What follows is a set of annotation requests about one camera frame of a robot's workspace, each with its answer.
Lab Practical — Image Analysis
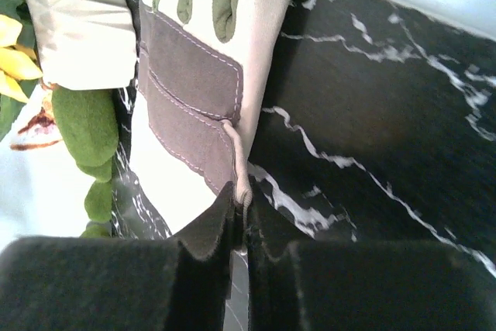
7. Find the artificial flower bouquet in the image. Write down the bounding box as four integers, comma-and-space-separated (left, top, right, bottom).
1, 0, 127, 237

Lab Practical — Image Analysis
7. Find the work glove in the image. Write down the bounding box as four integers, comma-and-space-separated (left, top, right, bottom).
129, 0, 303, 237

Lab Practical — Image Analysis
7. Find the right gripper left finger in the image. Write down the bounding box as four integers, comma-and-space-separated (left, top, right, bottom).
0, 180, 237, 331

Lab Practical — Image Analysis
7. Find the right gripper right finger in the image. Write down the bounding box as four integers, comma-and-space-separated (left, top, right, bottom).
242, 191, 496, 331

